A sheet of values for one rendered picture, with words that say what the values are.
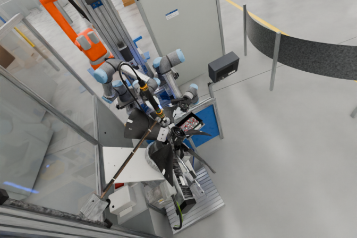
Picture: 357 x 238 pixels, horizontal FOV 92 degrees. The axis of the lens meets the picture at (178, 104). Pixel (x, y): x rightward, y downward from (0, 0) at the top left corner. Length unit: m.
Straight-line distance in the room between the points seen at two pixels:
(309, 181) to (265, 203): 0.51
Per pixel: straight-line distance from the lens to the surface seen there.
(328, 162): 2.55
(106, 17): 1.83
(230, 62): 1.62
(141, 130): 1.17
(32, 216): 0.90
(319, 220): 2.32
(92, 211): 1.07
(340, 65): 2.45
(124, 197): 1.51
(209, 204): 2.19
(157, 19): 2.80
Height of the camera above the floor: 2.20
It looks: 45 degrees down
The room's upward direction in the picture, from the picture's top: 25 degrees counter-clockwise
